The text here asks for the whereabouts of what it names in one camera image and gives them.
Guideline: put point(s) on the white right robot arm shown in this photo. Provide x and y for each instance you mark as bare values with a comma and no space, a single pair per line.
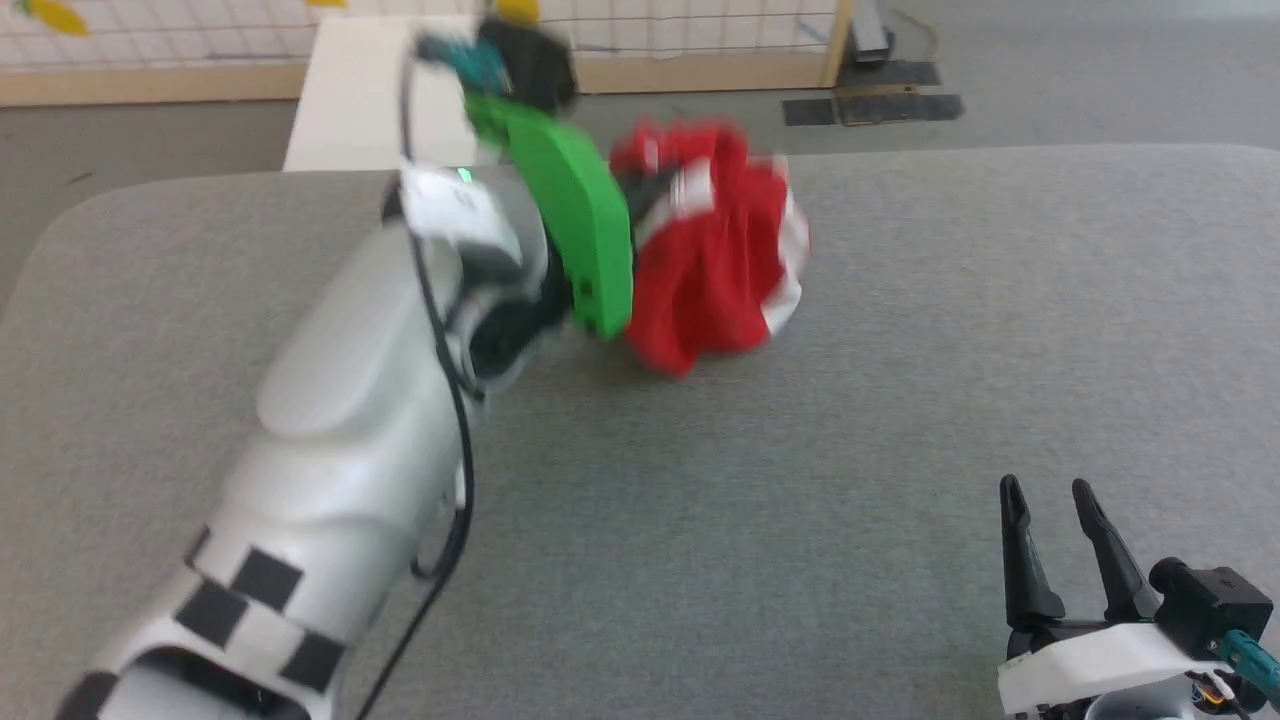
1140,708

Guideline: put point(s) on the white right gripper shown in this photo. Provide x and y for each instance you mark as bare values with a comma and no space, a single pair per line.
1100,660

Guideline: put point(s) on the small black floor mat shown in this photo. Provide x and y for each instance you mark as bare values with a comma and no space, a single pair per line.
809,111

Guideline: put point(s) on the wooden frame with net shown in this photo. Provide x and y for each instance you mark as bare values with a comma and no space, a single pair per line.
150,85

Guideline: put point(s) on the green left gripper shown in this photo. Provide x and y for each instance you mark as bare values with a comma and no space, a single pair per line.
585,230

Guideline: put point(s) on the red and white garment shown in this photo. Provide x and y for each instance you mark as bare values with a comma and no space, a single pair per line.
710,290

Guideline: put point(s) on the white square pillar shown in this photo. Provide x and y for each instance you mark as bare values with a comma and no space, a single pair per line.
350,100

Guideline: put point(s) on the long black floor mat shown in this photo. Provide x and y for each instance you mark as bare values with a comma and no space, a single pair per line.
900,108

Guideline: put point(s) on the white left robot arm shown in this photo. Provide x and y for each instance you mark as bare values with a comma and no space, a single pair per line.
340,450

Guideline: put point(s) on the dark grey floor mat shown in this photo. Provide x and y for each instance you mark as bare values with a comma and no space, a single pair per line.
890,73

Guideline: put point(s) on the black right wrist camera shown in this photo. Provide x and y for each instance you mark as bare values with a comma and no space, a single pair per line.
1210,605

